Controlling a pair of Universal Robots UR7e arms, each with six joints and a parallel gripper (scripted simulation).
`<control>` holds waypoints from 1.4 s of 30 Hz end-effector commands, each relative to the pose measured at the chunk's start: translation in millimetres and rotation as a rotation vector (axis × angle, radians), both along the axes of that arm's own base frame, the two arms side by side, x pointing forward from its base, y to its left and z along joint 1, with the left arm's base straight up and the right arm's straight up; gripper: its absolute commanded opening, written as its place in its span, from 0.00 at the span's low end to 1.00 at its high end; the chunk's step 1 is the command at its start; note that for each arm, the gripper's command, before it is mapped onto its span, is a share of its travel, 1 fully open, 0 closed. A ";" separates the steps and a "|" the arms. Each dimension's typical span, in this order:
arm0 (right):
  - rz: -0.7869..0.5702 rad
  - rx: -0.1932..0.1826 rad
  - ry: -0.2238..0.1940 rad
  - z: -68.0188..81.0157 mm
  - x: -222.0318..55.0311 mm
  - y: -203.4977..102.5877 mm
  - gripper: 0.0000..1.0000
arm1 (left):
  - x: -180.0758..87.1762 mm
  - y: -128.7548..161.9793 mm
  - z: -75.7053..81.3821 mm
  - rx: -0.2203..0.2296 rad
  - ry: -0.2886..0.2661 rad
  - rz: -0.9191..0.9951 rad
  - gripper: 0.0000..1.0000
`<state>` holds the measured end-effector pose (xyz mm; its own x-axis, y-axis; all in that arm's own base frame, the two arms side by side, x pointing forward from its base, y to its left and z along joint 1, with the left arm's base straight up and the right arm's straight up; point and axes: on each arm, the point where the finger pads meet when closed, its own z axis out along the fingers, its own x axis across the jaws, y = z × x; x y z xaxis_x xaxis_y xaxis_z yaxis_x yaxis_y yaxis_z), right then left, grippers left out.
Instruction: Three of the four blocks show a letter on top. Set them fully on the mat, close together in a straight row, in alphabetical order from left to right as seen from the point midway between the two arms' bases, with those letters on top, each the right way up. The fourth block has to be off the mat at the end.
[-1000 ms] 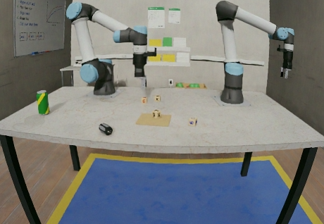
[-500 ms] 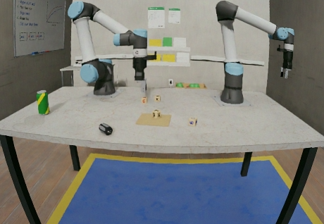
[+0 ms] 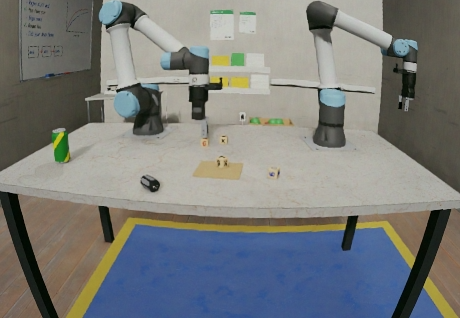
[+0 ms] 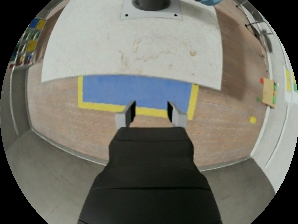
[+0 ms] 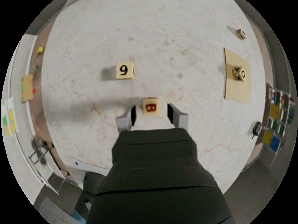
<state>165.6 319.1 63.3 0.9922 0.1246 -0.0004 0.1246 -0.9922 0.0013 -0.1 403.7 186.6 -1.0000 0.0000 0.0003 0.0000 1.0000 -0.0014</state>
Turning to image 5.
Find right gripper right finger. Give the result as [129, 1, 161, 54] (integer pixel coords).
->
[168, 103, 189, 131]

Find tan flat mat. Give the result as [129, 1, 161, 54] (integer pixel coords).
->
[223, 48, 251, 104]

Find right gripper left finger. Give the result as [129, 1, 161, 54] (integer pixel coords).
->
[116, 105, 137, 135]

